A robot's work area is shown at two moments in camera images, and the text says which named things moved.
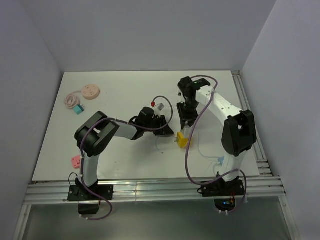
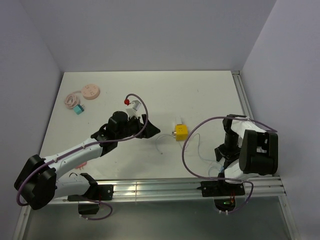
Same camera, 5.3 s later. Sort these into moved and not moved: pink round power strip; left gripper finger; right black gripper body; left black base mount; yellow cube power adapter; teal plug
Moved: yellow cube power adapter; right black gripper body; left gripper finger
Not moved: teal plug; pink round power strip; left black base mount
